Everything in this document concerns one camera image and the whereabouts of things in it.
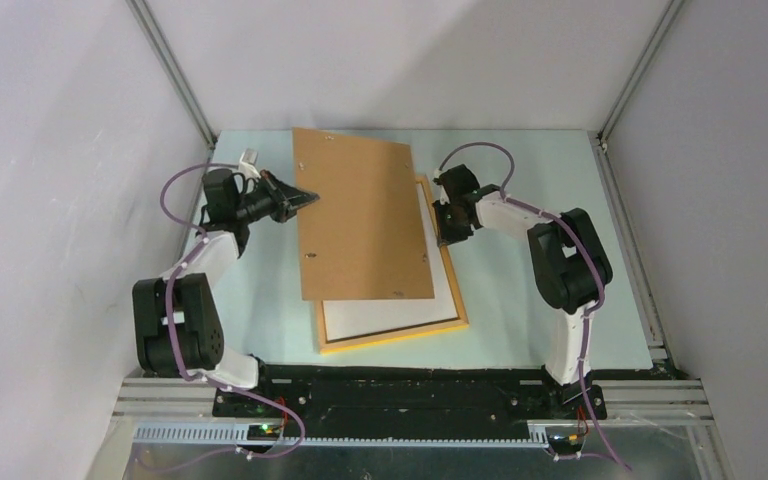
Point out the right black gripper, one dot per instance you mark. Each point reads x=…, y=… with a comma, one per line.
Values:
x=446, y=235

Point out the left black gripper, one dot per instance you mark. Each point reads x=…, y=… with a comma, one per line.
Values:
x=285, y=199

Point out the brown cardboard backing board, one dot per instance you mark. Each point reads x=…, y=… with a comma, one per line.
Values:
x=363, y=239

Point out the orange flower photo print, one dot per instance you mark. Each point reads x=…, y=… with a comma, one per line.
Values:
x=390, y=318

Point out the yellow wooden picture frame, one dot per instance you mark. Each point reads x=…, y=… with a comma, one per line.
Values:
x=424, y=331

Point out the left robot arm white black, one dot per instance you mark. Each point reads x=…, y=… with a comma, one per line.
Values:
x=178, y=330

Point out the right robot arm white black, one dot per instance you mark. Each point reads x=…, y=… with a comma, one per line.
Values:
x=570, y=267

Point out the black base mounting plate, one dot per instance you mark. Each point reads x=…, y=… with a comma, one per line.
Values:
x=557, y=396

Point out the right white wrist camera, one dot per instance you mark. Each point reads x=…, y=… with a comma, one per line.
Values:
x=442, y=196

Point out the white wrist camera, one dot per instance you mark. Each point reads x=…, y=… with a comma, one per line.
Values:
x=442, y=196
x=249, y=162

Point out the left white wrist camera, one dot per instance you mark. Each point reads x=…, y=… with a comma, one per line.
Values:
x=249, y=162

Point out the left aluminium corner post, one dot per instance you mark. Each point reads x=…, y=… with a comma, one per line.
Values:
x=162, y=48

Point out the aluminium corner post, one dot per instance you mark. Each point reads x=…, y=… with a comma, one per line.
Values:
x=162, y=48
x=640, y=68

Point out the aluminium extrusion rail front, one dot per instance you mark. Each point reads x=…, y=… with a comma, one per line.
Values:
x=402, y=412

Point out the right aluminium corner post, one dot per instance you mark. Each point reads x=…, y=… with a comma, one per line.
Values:
x=640, y=68

